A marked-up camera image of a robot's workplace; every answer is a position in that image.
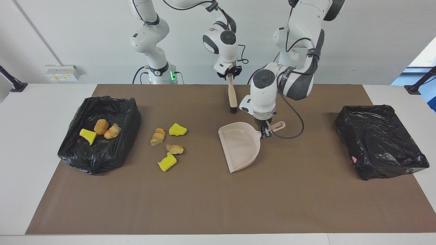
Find striped sliced bread toy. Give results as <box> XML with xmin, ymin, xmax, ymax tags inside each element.
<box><xmin>150</xmin><ymin>128</ymin><xmax>166</xmax><ymax>147</ymax></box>

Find brown table mat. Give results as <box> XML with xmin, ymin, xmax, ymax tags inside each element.
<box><xmin>26</xmin><ymin>84</ymin><xmax>436</xmax><ymax>235</ymax></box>

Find brown bread roll toy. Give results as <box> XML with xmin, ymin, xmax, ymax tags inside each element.
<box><xmin>94</xmin><ymin>119</ymin><xmax>109</xmax><ymax>135</ymax></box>

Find bright window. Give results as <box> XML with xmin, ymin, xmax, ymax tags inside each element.
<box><xmin>391</xmin><ymin>36</ymin><xmax>436</xmax><ymax>113</ymax></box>

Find black base cable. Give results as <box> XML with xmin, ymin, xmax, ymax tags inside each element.
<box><xmin>132</xmin><ymin>66</ymin><xmax>150</xmax><ymax>85</ymax></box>

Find yellow sponge piece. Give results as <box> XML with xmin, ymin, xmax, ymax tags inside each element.
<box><xmin>169</xmin><ymin>123</ymin><xmax>188</xmax><ymax>136</ymax></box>
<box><xmin>157</xmin><ymin>152</ymin><xmax>177</xmax><ymax>172</ymax></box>
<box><xmin>79</xmin><ymin>128</ymin><xmax>97</xmax><ymax>146</ymax></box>

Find white wall conduit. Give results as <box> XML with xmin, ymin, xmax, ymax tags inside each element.
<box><xmin>13</xmin><ymin>0</ymin><xmax>62</xmax><ymax>66</ymax></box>

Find beige plastic dustpan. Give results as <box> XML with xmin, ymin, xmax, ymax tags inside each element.
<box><xmin>218</xmin><ymin>121</ymin><xmax>286</xmax><ymax>174</ymax></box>

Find black bag lined bin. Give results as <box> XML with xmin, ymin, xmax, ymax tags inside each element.
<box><xmin>57</xmin><ymin>96</ymin><xmax>141</xmax><ymax>176</ymax></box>

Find beige hand brush black bristles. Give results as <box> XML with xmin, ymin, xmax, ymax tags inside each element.
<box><xmin>228</xmin><ymin>73</ymin><xmax>238</xmax><ymax>114</ymax></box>

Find pale crusty bread toy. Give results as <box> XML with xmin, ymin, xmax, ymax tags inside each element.
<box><xmin>104</xmin><ymin>124</ymin><xmax>122</xmax><ymax>140</ymax></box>

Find black bag bin pink spot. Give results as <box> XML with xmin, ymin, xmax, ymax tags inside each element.
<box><xmin>334</xmin><ymin>104</ymin><xmax>430</xmax><ymax>181</ymax></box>

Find white wall socket box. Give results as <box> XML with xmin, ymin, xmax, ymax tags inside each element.
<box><xmin>45</xmin><ymin>65</ymin><xmax>81</xmax><ymax>82</ymax></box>

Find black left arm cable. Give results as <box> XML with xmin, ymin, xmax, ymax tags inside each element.
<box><xmin>272</xmin><ymin>0</ymin><xmax>305</xmax><ymax>139</ymax></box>

